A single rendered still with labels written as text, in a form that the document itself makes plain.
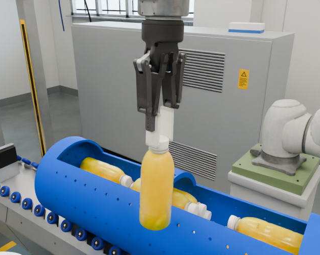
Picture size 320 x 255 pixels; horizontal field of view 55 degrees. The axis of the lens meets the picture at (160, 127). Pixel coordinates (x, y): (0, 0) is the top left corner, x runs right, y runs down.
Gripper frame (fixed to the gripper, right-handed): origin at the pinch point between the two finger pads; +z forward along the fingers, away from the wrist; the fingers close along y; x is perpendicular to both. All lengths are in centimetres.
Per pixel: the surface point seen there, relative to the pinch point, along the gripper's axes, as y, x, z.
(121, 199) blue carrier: -6.2, -17.0, 27.2
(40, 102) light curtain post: -42, -110, 25
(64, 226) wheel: -5, -44, 49
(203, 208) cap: -23.1, -0.4, 31.9
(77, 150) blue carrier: -20, -53, 28
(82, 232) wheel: -6, -36, 48
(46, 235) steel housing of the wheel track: -4, -53, 57
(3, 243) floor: -34, -168, 145
